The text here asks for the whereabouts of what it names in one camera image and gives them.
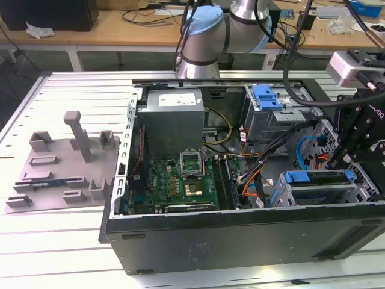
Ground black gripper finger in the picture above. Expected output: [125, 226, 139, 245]
[345, 140, 385, 164]
[327, 94, 362, 169]

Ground blue data wire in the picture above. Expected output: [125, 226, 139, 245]
[295, 135, 328, 171]

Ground hard disk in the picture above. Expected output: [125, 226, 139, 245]
[267, 169, 353, 208]

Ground silver disk bay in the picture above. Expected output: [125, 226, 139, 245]
[278, 168, 372, 208]

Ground blue drive cage latch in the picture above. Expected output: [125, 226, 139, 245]
[251, 85, 285, 111]

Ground silver optical drive cage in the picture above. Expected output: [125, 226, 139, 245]
[242, 84, 325, 145]

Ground white tray with black item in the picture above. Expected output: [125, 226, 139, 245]
[360, 21, 385, 39]

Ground clear plastic bag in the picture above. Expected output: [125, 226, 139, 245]
[327, 14, 360, 34]

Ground blue cardboard box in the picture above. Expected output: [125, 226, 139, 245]
[348, 0, 383, 17]

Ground small black box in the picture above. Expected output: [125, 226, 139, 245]
[296, 8, 318, 30]

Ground flat grey box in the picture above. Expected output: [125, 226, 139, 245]
[315, 5, 352, 20]

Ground black RAM slot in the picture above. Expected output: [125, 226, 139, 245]
[223, 155, 241, 209]
[211, 155, 229, 210]

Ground black bin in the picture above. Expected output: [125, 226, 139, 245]
[218, 53, 235, 72]

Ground CPU socket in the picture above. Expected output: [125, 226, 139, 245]
[183, 179, 205, 199]

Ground black graphics card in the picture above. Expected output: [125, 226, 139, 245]
[164, 202, 218, 214]

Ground black open PC case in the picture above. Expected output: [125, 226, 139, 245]
[99, 69, 385, 276]

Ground grey power supply unit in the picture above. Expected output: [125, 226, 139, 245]
[137, 88, 209, 151]

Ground green motherboard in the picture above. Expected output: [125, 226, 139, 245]
[128, 150, 243, 215]

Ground long wooden desk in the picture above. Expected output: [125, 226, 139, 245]
[0, 0, 385, 73]

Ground grey plastic parts rack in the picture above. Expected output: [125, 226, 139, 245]
[4, 110, 122, 215]

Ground RAM stick with blue label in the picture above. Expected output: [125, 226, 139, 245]
[31, 179, 69, 188]

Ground wide black equipment case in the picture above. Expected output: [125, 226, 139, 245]
[0, 0, 99, 33]

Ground crumpled white paper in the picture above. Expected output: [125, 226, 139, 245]
[25, 21, 57, 39]

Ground orange disk power wire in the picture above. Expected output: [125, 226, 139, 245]
[312, 143, 330, 170]

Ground black cable bundle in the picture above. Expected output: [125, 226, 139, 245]
[252, 117, 320, 209]

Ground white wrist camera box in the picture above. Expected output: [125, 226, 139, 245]
[326, 49, 385, 89]

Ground black camera cable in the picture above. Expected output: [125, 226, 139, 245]
[282, 0, 342, 108]

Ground orange yellow wire bundle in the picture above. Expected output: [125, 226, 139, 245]
[237, 161, 266, 199]

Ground thick dark hose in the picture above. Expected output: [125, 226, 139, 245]
[342, 0, 385, 49]

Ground black adapter with cables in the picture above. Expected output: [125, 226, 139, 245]
[275, 17, 303, 70]

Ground yellow and black wires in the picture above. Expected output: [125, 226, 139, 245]
[200, 107, 234, 148]

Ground metal socket cover frame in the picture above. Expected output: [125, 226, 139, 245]
[179, 148, 206, 181]

